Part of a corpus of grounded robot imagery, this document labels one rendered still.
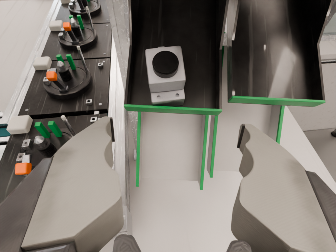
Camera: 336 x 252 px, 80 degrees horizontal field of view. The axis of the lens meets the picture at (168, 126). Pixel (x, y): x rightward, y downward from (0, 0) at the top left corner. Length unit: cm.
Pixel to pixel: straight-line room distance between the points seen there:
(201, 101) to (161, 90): 7
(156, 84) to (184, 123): 19
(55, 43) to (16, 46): 32
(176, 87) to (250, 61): 15
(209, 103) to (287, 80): 13
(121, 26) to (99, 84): 38
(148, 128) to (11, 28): 107
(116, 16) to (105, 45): 53
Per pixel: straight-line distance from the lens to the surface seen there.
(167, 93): 26
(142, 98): 30
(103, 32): 93
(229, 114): 45
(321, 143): 212
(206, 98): 30
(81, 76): 69
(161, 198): 57
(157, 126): 42
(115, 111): 60
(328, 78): 143
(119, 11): 32
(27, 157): 46
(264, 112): 48
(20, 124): 63
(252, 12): 41
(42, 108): 67
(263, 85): 35
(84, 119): 60
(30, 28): 132
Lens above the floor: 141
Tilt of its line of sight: 54 degrees down
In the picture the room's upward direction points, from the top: 3 degrees clockwise
